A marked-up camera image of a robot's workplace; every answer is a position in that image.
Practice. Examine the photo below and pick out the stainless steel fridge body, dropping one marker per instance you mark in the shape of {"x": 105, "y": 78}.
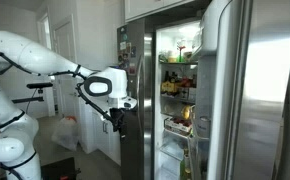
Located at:
{"x": 156, "y": 54}

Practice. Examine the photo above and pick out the black camera on stand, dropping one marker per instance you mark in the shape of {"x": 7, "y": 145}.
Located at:
{"x": 37, "y": 86}

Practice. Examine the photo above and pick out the white plastic bag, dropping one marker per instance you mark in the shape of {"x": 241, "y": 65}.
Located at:
{"x": 65, "y": 133}

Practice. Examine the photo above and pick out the yellow fruit in fridge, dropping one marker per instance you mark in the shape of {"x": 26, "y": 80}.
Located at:
{"x": 186, "y": 111}

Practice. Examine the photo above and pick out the open right fridge door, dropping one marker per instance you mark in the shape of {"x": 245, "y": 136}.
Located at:
{"x": 249, "y": 42}

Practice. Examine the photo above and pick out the white kitchen cabinet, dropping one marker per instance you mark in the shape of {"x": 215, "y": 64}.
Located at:
{"x": 98, "y": 134}

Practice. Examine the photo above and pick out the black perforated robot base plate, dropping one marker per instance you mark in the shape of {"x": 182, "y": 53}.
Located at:
{"x": 61, "y": 170}

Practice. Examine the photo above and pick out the red food box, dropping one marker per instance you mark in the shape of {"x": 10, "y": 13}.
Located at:
{"x": 180, "y": 126}

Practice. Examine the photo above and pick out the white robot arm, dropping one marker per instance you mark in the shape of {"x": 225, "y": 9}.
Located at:
{"x": 105, "y": 91}

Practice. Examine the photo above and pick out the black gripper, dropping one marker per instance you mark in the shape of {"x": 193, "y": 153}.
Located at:
{"x": 117, "y": 116}

